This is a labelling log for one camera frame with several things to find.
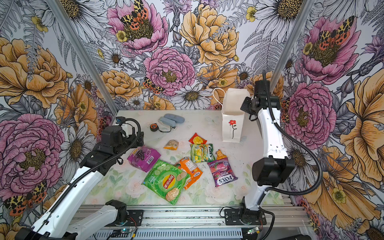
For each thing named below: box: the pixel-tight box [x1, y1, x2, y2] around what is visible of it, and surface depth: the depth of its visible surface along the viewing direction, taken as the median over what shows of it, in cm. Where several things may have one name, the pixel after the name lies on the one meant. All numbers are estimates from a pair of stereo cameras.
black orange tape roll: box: [150, 123, 159, 132], surface depth 111 cm
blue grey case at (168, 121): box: [158, 116, 177, 128], surface depth 111 cm
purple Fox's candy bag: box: [207, 149, 238, 187], surface depth 89 cm
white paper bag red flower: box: [221, 88, 251, 143], surface depth 87 cm
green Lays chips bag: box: [141, 160, 191, 205], surface depth 85 cm
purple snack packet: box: [127, 145, 161, 173], surface depth 91 cm
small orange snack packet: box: [215, 149, 227, 160], surface depth 98 cm
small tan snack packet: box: [163, 139, 179, 151], surface depth 101 cm
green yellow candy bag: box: [190, 143, 216, 163], surface depth 96 cm
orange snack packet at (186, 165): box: [175, 157, 204, 190], surface depth 89 cm
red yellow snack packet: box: [188, 132, 208, 144], surface depth 104 cm
